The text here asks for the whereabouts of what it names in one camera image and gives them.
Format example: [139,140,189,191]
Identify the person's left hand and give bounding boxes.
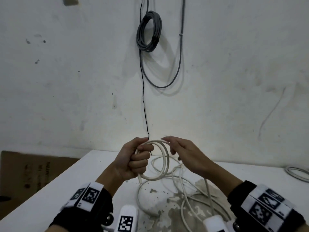
[115,137,154,181]

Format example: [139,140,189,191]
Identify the person's right hand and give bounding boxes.
[160,136,214,178]

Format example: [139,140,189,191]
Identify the white cable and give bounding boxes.
[134,140,233,232]

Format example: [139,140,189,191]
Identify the person's left forearm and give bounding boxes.
[96,165,126,198]

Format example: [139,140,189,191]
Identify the person's right forearm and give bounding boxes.
[205,163,243,199]

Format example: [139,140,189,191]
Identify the white marker band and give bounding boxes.
[241,184,294,231]
[63,182,104,212]

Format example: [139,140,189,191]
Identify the brown cardboard box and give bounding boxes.
[0,151,81,216]

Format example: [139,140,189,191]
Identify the thin black wire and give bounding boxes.
[140,0,152,156]

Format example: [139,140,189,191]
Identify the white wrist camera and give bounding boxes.
[202,215,234,232]
[117,205,139,232]

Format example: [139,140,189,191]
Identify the black wrist strap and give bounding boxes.
[228,180,306,232]
[49,182,114,232]

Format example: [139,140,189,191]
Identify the gray coiled wall cable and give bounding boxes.
[136,0,186,89]

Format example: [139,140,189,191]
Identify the gray cable on table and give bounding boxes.
[285,166,309,184]

